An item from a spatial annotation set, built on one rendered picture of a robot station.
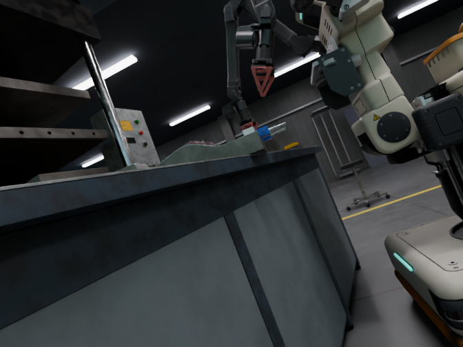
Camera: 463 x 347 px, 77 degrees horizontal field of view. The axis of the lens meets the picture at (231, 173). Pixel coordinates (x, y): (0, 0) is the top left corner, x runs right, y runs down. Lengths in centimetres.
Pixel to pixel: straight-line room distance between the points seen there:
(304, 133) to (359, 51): 827
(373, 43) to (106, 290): 110
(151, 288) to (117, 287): 6
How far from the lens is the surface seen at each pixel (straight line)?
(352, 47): 121
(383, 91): 115
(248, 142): 84
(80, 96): 181
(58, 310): 41
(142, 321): 48
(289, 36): 151
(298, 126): 945
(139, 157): 191
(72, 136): 160
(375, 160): 889
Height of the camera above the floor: 71
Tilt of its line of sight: 4 degrees up
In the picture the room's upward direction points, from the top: 21 degrees counter-clockwise
